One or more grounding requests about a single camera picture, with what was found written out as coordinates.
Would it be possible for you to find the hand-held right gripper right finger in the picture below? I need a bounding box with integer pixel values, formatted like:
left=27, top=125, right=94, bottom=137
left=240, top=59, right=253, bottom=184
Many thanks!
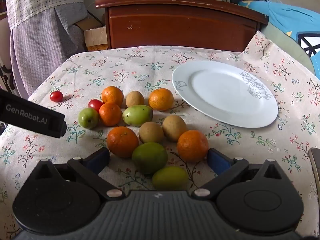
left=191, top=147, right=288, bottom=201

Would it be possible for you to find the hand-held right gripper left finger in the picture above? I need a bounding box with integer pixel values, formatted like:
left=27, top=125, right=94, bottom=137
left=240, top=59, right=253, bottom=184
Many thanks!
left=31, top=147, right=126, bottom=201

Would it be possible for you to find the small spotted green jujube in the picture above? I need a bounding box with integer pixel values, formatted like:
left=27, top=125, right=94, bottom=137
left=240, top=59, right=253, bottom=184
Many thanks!
left=78, top=108, right=100, bottom=129

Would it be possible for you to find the light green jujube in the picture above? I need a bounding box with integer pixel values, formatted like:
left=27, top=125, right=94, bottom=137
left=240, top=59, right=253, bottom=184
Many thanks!
left=152, top=166, right=188, bottom=191

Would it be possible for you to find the dark green jujube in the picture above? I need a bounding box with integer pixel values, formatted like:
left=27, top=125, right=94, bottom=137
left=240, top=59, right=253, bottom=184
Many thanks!
left=132, top=142, right=168, bottom=174

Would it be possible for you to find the large oblong green jujube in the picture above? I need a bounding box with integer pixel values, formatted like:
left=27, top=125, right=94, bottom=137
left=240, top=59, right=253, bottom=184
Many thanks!
left=122, top=105, right=153, bottom=127

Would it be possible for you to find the white plate with rose print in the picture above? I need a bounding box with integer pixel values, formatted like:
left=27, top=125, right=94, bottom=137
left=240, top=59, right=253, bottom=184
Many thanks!
left=171, top=60, right=279, bottom=128

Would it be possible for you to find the black and white patterned object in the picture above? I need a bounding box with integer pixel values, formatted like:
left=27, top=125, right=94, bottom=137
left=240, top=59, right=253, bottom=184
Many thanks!
left=0, top=61, right=16, bottom=91

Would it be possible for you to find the lilac gingham cloth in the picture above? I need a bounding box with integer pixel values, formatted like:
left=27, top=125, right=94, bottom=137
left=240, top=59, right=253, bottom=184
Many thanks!
left=10, top=4, right=87, bottom=97

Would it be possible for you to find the open cardboard box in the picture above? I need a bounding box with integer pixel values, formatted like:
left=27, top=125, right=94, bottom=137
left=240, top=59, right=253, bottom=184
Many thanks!
left=74, top=20, right=109, bottom=52

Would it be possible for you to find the floral tablecloth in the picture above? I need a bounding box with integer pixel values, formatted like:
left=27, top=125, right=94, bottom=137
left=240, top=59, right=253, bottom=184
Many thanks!
left=0, top=31, right=320, bottom=240

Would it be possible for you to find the grey-green cushion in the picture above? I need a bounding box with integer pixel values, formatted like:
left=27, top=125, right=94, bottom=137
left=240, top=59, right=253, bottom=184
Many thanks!
left=260, top=22, right=316, bottom=74

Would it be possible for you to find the brown wooden nightstand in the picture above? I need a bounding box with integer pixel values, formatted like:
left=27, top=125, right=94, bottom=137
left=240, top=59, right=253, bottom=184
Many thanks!
left=95, top=0, right=269, bottom=53

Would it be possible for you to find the blue shark pillow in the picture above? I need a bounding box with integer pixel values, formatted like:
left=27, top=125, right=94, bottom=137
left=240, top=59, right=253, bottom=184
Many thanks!
left=239, top=0, right=320, bottom=79

